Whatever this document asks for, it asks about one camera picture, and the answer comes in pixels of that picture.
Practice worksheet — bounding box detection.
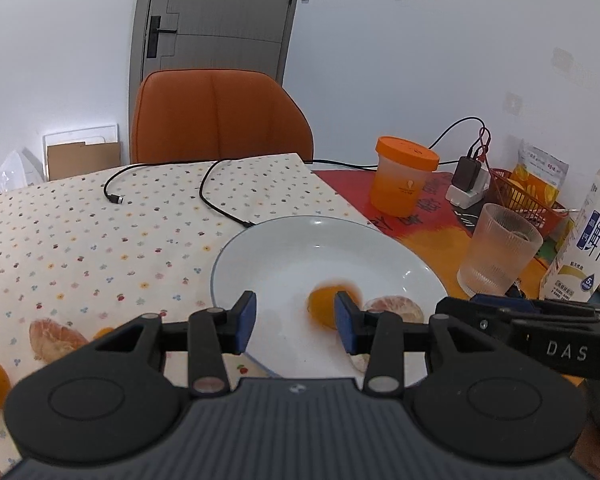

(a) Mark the large peeled pomelo segment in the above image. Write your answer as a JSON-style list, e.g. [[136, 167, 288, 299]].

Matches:
[[29, 318, 88, 364]]

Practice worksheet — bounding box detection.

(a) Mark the small peeled pomelo piece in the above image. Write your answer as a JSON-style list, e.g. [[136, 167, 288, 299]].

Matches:
[[350, 296, 425, 374]]

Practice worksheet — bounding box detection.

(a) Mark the small mandarin orange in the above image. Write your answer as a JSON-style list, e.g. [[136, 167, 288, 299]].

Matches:
[[92, 327, 114, 340]]

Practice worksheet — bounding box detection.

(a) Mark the person's right hand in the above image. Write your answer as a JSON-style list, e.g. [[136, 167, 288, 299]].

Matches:
[[571, 420, 600, 479]]

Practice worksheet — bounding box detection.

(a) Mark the milk carton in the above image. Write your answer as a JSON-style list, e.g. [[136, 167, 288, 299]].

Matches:
[[539, 170, 600, 302]]

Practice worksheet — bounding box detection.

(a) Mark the ribbed clear glass cup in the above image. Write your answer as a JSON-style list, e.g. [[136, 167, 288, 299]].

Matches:
[[456, 203, 543, 297]]

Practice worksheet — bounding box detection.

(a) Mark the floral patterned tablecloth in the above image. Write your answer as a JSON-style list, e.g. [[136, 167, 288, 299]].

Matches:
[[0, 152, 382, 480]]

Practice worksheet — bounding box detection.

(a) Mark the red orange cartoon table mat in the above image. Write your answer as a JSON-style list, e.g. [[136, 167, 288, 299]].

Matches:
[[311, 168, 600, 306]]

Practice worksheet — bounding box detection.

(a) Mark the white power strip with charger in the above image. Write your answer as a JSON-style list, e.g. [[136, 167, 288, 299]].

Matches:
[[445, 156, 490, 210]]

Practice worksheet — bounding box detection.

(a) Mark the white ceramic plate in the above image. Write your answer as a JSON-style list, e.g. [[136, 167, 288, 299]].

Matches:
[[210, 216, 446, 379]]

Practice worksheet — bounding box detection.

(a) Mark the clear plastic bag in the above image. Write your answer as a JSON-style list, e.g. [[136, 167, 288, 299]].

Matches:
[[0, 148, 45, 194]]

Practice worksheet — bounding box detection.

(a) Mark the orange lidded plastic cup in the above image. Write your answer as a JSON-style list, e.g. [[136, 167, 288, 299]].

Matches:
[[370, 136, 440, 217]]

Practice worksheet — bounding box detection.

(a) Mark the white framed cardboard panel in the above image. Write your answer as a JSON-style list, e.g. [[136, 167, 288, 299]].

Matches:
[[42, 125, 121, 181]]

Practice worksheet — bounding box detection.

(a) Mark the orange leather chair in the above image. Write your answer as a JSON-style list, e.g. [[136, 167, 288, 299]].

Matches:
[[130, 68, 314, 164]]

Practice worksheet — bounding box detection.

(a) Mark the grey door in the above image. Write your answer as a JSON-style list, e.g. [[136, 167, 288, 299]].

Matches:
[[128, 0, 307, 92]]

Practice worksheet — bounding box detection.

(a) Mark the black usb cable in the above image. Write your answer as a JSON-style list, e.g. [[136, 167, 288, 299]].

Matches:
[[102, 157, 258, 228]]

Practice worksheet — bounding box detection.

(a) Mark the black door handle lock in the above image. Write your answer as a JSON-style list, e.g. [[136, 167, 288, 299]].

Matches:
[[146, 15, 178, 58]]

